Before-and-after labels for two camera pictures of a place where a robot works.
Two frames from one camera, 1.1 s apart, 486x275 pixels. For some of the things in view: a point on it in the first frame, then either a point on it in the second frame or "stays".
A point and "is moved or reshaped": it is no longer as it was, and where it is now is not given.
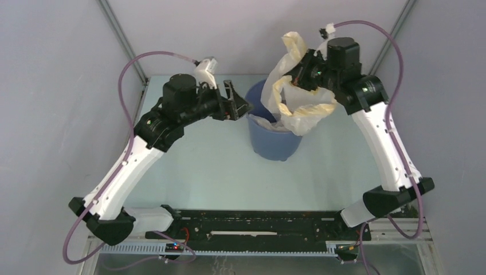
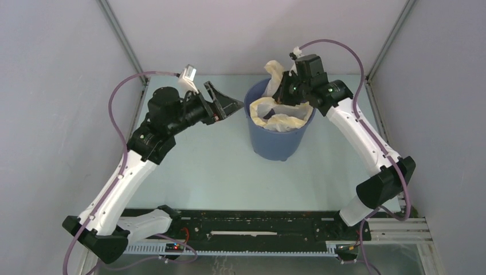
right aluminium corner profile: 404,14 stays
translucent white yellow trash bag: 298,108 is moved or reshaped
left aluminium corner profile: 116,26 stays
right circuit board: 347,250 stays
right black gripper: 298,75 → 281,96
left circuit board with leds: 173,247 stays
